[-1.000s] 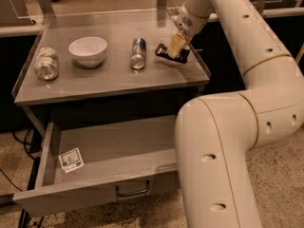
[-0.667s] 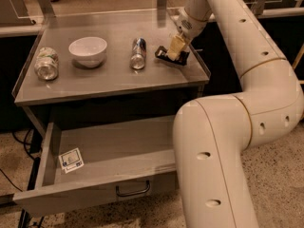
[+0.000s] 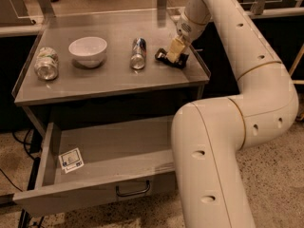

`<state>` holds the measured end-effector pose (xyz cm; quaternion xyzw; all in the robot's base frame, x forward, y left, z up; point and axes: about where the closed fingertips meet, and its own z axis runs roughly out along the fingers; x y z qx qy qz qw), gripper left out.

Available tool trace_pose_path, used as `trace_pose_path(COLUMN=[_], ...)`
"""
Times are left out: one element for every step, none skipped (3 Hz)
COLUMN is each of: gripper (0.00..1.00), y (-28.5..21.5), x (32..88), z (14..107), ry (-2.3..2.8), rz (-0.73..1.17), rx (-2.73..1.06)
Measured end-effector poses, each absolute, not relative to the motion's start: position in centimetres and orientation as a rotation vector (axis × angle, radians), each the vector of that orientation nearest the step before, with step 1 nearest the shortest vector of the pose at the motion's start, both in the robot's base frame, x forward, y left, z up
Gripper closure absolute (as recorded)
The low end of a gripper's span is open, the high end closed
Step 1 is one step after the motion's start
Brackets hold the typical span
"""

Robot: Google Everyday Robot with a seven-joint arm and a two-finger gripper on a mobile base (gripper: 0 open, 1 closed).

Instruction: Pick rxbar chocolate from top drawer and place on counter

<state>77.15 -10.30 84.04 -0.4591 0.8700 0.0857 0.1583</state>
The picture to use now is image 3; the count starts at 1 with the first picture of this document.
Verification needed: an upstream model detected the white gripper base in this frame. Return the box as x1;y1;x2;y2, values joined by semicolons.
177;13;206;43

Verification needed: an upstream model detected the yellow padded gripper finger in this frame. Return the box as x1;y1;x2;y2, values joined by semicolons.
166;36;186;63

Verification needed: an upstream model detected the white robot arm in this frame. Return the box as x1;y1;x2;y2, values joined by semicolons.
171;0;298;228

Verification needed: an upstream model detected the grey metal counter cabinet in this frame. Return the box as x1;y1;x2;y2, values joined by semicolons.
12;9;210;133

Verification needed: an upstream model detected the grey open top drawer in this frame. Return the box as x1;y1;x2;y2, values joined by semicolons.
13;116;176;217

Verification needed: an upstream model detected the blue silver tall can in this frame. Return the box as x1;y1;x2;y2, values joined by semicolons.
130;38;146;70

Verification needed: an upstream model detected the white ceramic bowl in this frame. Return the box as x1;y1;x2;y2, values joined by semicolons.
68;37;107;68

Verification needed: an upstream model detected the green crushed soda can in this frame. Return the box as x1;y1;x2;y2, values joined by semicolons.
34;47;59;81

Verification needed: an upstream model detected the white fiducial tag card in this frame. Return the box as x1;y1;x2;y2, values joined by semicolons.
59;148;84;174

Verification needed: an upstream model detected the black drawer handle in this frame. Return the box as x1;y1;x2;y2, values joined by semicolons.
115;180;150;198

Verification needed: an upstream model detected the black floor cable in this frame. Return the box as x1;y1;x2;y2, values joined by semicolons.
0;128;42;192

